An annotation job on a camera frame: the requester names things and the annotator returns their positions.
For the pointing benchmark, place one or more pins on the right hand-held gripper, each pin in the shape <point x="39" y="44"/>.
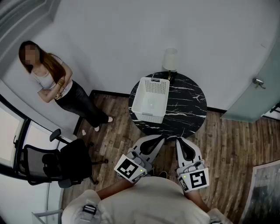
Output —
<point x="197" y="180"/>

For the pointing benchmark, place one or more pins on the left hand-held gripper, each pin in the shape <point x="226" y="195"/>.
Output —
<point x="128" y="169"/>

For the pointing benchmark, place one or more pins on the white perforated plastic basket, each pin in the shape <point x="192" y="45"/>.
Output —
<point x="151" y="96"/>

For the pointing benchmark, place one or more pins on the person's left forearm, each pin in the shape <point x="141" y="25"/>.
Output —
<point x="116" y="189"/>

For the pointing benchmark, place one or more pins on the person's right forearm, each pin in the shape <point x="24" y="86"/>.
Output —
<point x="198" y="200"/>

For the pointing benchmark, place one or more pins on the person's shoe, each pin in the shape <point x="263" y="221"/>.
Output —
<point x="163" y="174"/>

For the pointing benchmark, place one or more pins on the person's white shirt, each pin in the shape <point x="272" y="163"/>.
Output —
<point x="148" y="201"/>

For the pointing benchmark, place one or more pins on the white paper scrap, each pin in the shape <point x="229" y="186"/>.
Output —
<point x="83" y="132"/>

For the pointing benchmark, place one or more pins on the black mesh office chair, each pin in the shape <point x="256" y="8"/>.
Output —
<point x="72" y="159"/>

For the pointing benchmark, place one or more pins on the grey framed picture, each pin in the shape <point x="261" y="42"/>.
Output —
<point x="262" y="192"/>

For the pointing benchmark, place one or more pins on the frosted glass door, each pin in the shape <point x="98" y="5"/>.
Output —
<point x="258" y="102"/>

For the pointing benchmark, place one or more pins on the white table lamp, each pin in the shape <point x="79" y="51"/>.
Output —
<point x="170" y="58"/>

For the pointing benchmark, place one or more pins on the black framed window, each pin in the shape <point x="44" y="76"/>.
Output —
<point x="11" y="135"/>

